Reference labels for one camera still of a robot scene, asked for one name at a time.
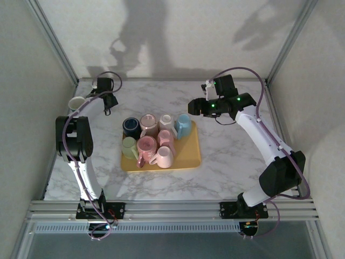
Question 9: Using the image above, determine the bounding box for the dark teal mug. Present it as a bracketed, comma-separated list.
[67, 96, 88, 113]

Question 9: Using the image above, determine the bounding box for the light blue mug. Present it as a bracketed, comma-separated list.
[175, 114, 192, 140]

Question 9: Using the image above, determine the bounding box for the navy blue mug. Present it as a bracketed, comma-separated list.
[122, 118, 142, 140]

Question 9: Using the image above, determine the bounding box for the large pale pink mug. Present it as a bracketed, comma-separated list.
[139, 114, 160, 138]

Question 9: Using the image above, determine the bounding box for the white faceted mug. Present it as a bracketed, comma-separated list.
[158, 114, 178, 138]

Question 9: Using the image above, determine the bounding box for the pink faceted mug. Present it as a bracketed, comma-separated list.
[157, 129, 177, 156]

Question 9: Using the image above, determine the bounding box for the light green mug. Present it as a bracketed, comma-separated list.
[121, 136, 140, 160]

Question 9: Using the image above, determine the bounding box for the pink patterned mug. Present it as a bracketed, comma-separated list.
[136, 135, 158, 168]

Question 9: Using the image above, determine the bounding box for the light pink mug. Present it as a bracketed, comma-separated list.
[148, 146, 175, 168]

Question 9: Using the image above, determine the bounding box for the yellow plastic tray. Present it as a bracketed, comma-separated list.
[120, 120, 202, 173]

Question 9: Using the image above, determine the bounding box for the black base electronics board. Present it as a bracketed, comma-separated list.
[87, 221, 113, 233]
[239, 220, 260, 237]

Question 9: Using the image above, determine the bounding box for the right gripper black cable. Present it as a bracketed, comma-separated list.
[214, 114, 238, 126]

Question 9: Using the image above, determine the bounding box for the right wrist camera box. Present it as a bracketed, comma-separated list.
[201, 79, 216, 101]

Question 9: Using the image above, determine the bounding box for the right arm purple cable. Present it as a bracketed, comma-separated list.
[206, 66, 311, 240]

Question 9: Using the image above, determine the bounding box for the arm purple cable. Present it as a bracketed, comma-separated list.
[61, 71, 122, 241]
[206, 66, 311, 240]

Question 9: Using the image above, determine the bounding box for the aluminium side rail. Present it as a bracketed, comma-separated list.
[263, 81, 311, 202]

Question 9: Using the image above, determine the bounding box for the thin aluminium table rail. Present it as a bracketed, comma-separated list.
[77, 77, 268, 83]

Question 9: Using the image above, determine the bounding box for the aluminium frame post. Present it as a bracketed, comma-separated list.
[306, 220, 333, 259]
[25, 0, 79, 86]
[9, 220, 37, 259]
[265, 0, 320, 87]

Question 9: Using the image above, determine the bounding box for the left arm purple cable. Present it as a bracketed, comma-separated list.
[61, 71, 122, 241]

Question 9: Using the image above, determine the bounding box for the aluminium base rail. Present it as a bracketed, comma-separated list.
[25, 199, 319, 222]

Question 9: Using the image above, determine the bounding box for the grey slotted cable duct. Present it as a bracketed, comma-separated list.
[33, 223, 242, 234]

